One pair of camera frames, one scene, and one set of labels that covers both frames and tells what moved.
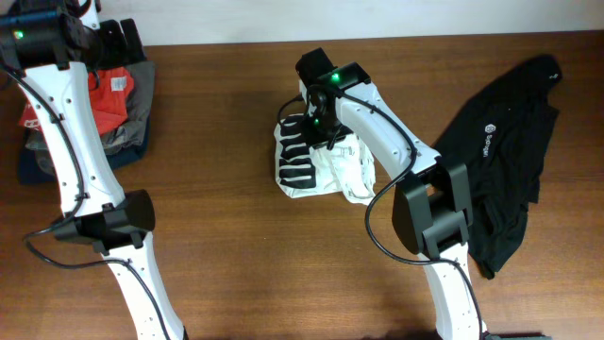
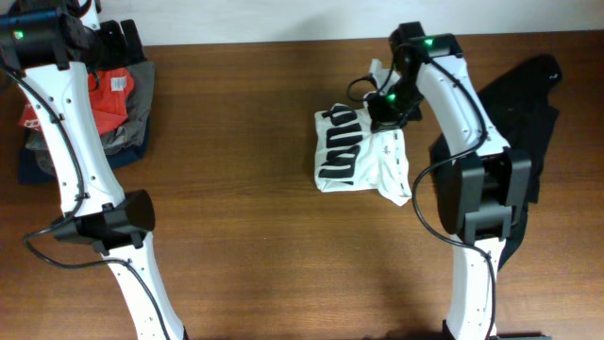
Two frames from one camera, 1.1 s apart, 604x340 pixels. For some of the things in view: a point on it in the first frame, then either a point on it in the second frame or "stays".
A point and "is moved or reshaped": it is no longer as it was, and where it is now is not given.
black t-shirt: [500, 132] stays
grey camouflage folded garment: [131, 134] stays
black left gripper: [121, 56] stays
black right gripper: [311, 136] to [383, 119]
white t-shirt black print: [303, 170] is moved or reshaped
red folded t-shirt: [111, 90] stays
